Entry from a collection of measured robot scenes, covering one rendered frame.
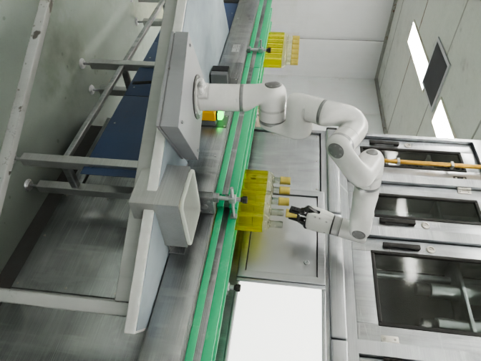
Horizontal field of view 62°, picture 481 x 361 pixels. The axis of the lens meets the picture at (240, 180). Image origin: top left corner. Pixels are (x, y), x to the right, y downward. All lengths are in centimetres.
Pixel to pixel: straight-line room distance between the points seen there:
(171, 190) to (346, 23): 666
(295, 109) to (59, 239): 115
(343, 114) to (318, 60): 670
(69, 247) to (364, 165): 125
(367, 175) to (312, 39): 660
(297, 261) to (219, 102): 69
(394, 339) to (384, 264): 31
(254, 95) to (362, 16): 635
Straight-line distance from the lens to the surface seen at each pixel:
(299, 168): 200
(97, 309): 133
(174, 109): 122
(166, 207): 123
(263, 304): 153
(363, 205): 141
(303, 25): 766
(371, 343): 155
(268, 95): 137
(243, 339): 148
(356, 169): 127
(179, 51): 131
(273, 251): 165
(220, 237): 149
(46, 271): 183
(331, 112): 130
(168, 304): 135
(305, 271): 161
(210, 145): 165
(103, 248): 180
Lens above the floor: 114
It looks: 6 degrees down
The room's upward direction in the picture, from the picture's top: 94 degrees clockwise
